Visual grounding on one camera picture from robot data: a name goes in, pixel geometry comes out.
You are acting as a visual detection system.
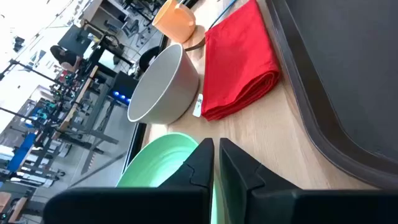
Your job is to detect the thin blue stick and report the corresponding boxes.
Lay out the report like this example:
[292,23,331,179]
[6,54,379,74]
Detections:
[208,0,239,30]

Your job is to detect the round wooden coaster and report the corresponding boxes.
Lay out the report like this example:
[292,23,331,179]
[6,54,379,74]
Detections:
[182,24,206,52]

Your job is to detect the red cloth napkin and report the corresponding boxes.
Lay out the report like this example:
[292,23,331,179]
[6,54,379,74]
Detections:
[200,0,282,121]

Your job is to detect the wooden top workbench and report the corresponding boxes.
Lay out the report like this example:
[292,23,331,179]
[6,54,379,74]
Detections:
[52,65,119,175]

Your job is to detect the dark brown serving tray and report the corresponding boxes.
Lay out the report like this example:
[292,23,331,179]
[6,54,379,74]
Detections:
[266,0,398,190]

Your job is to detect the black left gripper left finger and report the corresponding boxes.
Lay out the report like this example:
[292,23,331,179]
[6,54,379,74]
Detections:
[42,138,215,224]

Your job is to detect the black computer case blue lights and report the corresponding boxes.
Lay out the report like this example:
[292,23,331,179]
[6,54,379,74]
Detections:
[110,70,140,106]

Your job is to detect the white barcode label tag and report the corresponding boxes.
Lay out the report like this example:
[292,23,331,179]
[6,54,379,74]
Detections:
[192,93,204,118]

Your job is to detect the green plate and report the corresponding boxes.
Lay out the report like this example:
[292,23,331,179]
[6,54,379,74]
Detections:
[116,132,226,224]

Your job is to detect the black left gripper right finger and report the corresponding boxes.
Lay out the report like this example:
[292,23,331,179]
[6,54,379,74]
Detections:
[219,138,398,224]

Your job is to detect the grey bowl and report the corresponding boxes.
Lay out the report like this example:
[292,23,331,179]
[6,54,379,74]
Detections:
[127,43,200,126]

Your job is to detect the person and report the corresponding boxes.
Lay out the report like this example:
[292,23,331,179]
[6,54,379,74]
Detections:
[49,45,83,73]

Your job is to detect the orange cup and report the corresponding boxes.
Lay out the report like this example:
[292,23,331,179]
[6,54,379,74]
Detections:
[152,0,197,44]

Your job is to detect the black office chair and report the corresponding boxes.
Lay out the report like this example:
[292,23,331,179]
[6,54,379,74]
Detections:
[139,45,161,73]

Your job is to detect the black monitor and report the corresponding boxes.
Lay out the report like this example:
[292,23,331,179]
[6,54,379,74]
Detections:
[57,24,94,58]

